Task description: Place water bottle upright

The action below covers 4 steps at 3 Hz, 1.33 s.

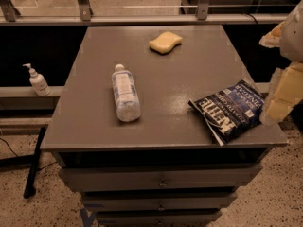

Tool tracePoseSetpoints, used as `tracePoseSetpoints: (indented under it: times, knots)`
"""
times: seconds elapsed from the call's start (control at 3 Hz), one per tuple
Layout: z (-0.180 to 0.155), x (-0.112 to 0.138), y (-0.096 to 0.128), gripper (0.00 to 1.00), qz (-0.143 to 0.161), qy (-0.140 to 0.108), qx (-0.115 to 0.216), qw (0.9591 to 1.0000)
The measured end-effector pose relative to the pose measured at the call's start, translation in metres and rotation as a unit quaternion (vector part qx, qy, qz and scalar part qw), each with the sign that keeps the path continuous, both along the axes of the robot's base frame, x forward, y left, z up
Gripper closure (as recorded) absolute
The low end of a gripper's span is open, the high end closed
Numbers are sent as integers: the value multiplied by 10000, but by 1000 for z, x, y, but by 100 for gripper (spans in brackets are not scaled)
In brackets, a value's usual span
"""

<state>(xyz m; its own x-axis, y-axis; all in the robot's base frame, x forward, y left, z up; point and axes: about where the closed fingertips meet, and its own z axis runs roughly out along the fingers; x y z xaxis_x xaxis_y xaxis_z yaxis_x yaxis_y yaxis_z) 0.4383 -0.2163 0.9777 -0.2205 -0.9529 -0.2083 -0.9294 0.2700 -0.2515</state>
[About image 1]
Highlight white pump lotion bottle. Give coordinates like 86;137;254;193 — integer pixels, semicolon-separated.
24;63;51;96

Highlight metal railing frame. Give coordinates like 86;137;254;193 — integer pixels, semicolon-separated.
0;0;301;26

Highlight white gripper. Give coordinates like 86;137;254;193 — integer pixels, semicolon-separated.
259;0;303;125

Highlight blue Kettle chips bag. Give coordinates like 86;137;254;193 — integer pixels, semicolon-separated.
188;79;264;146

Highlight black floor stand leg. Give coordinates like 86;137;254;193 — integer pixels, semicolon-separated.
23;127;46;199

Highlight black floor cable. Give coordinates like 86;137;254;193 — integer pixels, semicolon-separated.
0;137;58;172

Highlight clear plastic water bottle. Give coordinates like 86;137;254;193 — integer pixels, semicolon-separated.
112;64;141;122

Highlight grey drawer cabinet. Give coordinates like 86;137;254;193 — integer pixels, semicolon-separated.
42;26;287;227

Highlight yellow sponge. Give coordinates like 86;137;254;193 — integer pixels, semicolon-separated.
149;31;182;54

